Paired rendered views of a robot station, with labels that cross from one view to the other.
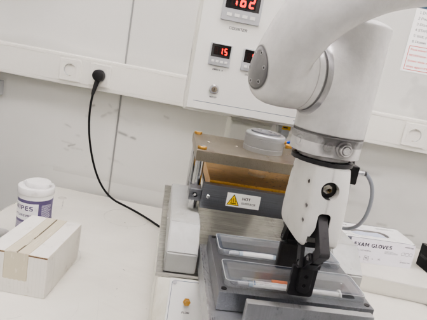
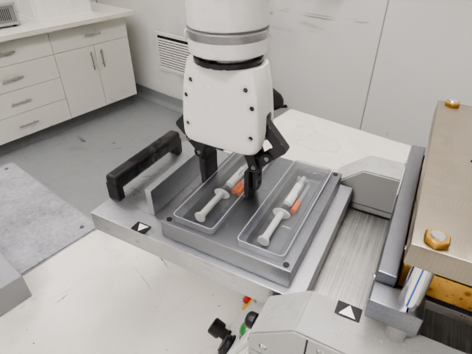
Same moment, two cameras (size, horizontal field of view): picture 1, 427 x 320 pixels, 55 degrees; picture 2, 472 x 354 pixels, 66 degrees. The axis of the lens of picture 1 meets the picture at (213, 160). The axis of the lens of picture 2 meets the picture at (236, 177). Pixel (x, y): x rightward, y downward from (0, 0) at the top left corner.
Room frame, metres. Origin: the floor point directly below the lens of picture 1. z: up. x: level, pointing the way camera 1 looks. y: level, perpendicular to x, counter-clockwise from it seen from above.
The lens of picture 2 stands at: (0.73, -0.44, 1.29)
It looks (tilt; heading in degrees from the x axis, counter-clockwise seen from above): 35 degrees down; 125
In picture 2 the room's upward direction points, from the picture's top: straight up
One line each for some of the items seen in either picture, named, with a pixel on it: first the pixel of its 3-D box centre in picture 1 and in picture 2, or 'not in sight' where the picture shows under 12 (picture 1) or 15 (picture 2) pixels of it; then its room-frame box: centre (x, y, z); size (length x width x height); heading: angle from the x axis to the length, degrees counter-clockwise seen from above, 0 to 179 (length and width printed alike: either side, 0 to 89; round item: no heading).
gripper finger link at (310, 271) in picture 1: (307, 275); (201, 154); (0.45, -0.14, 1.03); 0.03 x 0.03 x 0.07; 7
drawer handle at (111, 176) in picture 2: not in sight; (147, 161); (0.35, -0.15, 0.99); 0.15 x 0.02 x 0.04; 97
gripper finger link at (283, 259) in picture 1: (288, 243); (260, 172); (0.54, -0.13, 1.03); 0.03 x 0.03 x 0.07; 7
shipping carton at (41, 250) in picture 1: (37, 253); not in sight; (0.81, 0.34, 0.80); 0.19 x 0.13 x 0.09; 177
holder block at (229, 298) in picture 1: (280, 275); (258, 202); (0.54, -0.12, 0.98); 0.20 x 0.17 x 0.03; 97
